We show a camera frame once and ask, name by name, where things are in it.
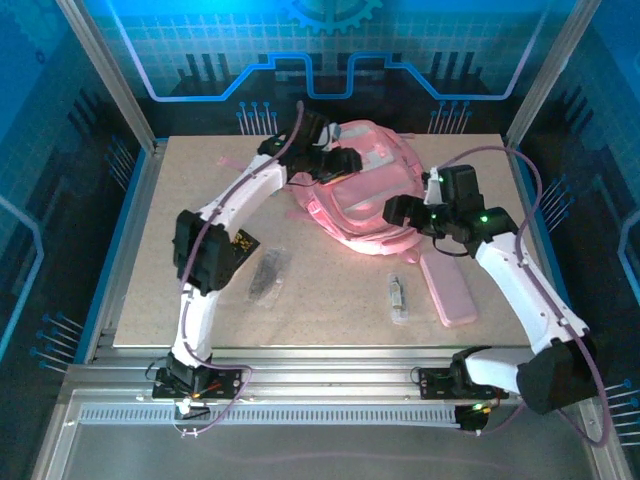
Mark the pink student backpack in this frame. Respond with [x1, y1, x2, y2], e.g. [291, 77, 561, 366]
[219, 118, 427, 265]

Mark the pink pencil case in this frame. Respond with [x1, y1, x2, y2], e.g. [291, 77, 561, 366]
[418, 252, 479, 329]

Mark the small clear bottle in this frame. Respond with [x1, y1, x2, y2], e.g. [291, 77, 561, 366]
[386, 272, 414, 327]

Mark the black card with yellow print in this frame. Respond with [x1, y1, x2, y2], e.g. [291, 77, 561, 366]
[229, 227, 263, 266]

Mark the clear bag of dark pens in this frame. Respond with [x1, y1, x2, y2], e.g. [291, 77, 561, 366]
[246, 244, 294, 307]

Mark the grey metal front tray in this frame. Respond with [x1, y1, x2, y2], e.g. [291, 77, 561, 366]
[32, 389, 626, 480]

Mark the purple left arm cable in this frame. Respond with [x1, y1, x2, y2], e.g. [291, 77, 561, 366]
[172, 101, 306, 439]

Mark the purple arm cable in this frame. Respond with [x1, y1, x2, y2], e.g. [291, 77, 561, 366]
[432, 144, 612, 447]
[172, 101, 306, 439]

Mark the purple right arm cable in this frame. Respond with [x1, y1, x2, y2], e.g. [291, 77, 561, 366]
[432, 144, 612, 447]

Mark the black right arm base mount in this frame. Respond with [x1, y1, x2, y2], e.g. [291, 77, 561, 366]
[417, 366, 507, 401]

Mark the aluminium frame post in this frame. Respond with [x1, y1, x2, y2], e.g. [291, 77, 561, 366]
[55, 0, 160, 154]
[503, 0, 601, 151]

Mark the aluminium front frame rail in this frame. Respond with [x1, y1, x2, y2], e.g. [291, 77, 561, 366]
[64, 344, 601, 402]

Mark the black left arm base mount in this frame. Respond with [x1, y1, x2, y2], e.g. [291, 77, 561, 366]
[151, 366, 254, 401]

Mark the slotted grey cable duct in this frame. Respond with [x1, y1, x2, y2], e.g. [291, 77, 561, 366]
[78, 405, 464, 427]

